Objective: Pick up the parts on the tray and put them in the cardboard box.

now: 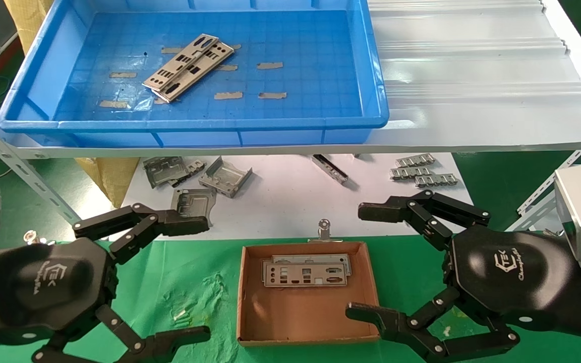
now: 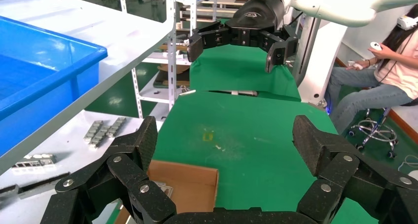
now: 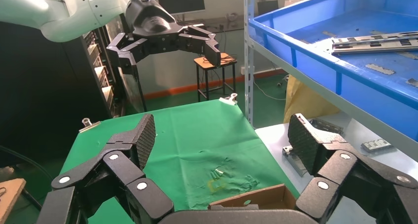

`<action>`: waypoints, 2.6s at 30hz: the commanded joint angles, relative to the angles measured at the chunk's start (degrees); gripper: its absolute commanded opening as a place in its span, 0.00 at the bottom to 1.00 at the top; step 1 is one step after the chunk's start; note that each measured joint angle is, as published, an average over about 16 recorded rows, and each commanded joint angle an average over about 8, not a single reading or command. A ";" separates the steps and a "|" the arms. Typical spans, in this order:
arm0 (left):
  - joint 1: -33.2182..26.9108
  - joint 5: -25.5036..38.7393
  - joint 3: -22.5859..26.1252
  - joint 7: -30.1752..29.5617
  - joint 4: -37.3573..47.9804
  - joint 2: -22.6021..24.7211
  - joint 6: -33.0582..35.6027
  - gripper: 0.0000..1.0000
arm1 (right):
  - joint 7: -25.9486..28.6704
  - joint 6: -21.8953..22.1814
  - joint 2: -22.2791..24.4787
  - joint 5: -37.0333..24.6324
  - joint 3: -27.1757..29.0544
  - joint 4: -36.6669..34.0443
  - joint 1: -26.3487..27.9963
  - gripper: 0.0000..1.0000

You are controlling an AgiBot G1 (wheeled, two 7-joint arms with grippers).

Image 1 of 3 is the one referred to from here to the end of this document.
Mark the grey flat stamped metal plate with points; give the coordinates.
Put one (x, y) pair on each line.
(194, 199)

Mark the stack of IO shield plates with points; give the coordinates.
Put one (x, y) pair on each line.
(216, 53)

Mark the brown cardboard box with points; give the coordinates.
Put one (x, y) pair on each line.
(300, 315)

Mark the grey tape piece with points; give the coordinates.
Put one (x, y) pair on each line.
(171, 50)
(270, 65)
(228, 95)
(272, 95)
(113, 104)
(122, 74)
(227, 67)

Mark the grey stamped metal bracket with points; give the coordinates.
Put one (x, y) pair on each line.
(164, 171)

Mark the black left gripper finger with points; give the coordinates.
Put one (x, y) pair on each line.
(169, 340)
(179, 224)

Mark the narrow grey metal rail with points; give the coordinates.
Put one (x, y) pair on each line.
(330, 168)

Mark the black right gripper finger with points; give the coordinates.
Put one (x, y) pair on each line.
(379, 315)
(384, 212)

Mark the green cloth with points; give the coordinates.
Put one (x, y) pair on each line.
(194, 272)

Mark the grey folded metal bracket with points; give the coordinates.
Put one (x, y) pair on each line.
(225, 177)

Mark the white corrugated shelf board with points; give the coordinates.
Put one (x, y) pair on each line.
(472, 75)

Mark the blue plastic tray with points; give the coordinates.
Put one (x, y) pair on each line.
(315, 60)

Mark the grey comb-shaped metal strip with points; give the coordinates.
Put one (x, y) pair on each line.
(411, 173)
(437, 180)
(415, 160)

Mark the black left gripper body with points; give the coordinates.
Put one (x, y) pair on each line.
(38, 287)

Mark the clear tape scraps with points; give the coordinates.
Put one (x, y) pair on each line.
(179, 315)

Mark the white slotted angle steel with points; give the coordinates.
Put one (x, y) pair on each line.
(537, 201)
(18, 164)

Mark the white paper sheet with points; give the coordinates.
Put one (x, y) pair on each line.
(280, 201)

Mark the silver binder clip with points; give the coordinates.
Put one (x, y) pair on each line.
(324, 229)
(31, 236)

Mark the silver metal I/O shield plate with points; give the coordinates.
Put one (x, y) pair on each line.
(179, 63)
(315, 276)
(321, 258)

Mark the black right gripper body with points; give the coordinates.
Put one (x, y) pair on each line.
(512, 272)

